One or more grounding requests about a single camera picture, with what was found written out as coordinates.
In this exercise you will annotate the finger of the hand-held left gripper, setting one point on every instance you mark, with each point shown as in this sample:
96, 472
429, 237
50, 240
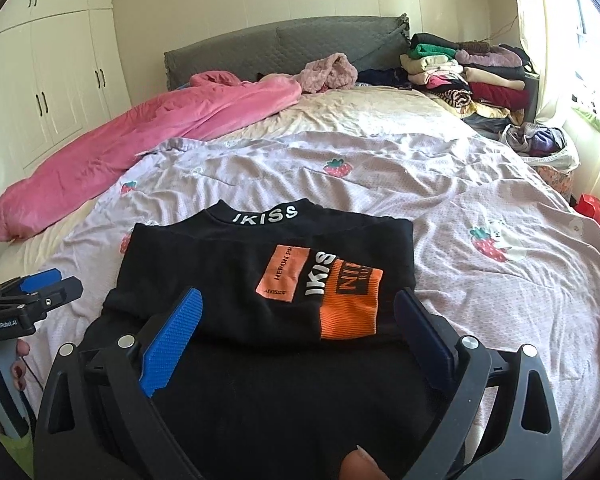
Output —
65, 290
42, 280

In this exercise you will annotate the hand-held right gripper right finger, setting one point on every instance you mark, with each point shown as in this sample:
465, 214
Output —
425, 342

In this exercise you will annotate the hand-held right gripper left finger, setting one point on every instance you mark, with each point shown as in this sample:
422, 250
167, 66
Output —
172, 345

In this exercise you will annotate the black sweater with orange cuffs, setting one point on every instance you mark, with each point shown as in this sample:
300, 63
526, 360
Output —
205, 270

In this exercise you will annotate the plastic bag of clothes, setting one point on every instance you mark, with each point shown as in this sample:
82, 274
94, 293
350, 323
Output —
545, 142

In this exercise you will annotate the pile of folded clothes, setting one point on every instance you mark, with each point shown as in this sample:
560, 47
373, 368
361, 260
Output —
470, 77

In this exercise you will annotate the person's left hand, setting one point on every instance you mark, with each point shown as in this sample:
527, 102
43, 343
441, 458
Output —
20, 365

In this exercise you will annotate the person's right hand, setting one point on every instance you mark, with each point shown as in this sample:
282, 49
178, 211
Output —
362, 467

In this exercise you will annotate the yellow-green garment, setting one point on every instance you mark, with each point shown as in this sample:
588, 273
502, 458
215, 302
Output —
17, 455

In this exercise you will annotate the lilac strawberry print blanket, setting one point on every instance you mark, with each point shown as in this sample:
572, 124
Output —
430, 200

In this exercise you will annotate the pink quilt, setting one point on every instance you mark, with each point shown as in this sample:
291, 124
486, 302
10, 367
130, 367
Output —
105, 150

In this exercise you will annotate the white wardrobe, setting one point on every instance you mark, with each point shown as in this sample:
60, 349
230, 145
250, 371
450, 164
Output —
45, 75

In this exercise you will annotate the red bag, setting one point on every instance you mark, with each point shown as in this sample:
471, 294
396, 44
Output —
595, 210

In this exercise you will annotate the cream bed sheet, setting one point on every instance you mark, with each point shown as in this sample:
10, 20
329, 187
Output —
360, 110

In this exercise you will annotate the dark navy garment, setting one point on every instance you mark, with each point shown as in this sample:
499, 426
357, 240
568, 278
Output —
382, 79

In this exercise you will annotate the pink fluffy garment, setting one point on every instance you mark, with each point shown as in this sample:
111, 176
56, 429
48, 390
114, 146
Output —
330, 72

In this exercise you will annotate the grey padded headboard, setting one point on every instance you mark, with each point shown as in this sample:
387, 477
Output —
280, 42

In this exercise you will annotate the window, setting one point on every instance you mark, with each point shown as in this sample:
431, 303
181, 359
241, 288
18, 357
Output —
580, 45

